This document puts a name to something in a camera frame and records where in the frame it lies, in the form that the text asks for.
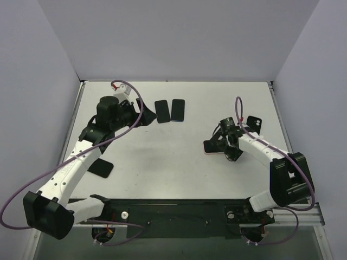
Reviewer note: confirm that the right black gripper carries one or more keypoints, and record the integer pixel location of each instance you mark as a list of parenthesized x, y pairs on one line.
[(218, 142)]

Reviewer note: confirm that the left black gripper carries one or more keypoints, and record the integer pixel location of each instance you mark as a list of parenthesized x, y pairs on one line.
[(140, 114)]

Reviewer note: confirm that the black phone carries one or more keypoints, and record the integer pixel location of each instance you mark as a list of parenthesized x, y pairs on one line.
[(162, 111)]

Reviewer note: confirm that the blue phone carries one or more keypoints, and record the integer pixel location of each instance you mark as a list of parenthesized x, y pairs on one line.
[(177, 110)]

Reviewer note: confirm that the black ring phone case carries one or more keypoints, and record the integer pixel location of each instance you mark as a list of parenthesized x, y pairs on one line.
[(101, 168)]

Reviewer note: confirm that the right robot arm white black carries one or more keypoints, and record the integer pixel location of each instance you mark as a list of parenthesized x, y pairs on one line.
[(289, 176)]

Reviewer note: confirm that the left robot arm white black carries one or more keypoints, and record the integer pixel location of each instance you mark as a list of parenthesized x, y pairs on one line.
[(48, 210)]

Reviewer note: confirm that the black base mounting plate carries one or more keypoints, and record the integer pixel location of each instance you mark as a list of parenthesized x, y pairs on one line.
[(186, 218)]

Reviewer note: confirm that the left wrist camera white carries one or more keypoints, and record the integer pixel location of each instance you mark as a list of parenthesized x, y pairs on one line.
[(121, 92)]

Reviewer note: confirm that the aluminium frame rail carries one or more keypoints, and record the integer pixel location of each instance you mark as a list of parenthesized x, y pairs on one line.
[(303, 205)]

